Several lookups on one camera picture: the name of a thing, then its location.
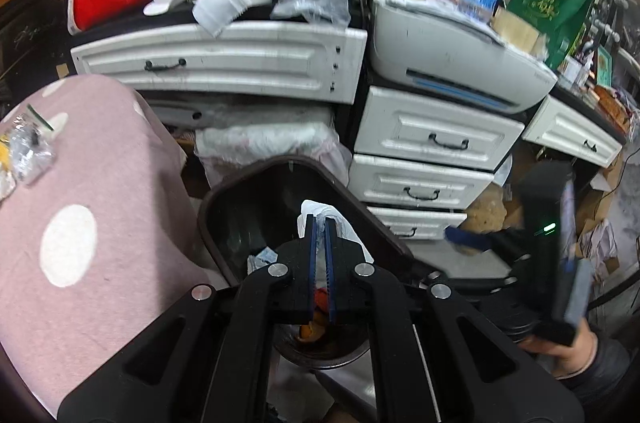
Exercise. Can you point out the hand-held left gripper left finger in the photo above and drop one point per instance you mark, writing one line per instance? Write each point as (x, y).
(312, 273)

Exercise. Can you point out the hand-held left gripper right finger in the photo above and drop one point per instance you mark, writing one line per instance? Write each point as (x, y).
(328, 273)

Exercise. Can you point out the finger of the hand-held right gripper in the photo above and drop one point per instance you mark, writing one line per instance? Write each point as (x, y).
(460, 284)
(465, 238)

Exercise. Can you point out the white thin plastic bag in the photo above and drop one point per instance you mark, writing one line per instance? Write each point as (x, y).
(345, 233)

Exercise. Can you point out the dark brown trash bin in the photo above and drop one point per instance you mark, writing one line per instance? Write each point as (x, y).
(265, 203)

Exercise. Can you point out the clear crinkled plastic wrapper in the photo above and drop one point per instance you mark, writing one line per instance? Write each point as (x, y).
(27, 153)

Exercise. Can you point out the person's right forearm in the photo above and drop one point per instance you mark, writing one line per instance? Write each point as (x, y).
(607, 368)

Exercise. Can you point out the person's right hand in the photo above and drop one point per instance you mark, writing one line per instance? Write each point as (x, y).
(570, 360)

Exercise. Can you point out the white drawer cabinet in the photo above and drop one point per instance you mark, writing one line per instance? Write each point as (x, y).
(435, 128)

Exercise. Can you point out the white lace cloth bundle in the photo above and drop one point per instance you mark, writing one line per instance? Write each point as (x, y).
(270, 143)

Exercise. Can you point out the small white desk drawer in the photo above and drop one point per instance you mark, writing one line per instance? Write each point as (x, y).
(570, 133)

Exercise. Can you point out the white printer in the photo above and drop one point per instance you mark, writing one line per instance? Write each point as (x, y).
(450, 48)

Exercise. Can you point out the pink polka dot tablecloth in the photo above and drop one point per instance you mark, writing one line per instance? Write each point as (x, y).
(125, 203)

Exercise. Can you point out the long white desk drawer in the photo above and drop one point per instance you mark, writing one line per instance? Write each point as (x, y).
(225, 53)

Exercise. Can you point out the green tote bag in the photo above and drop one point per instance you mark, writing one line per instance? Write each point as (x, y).
(550, 3)

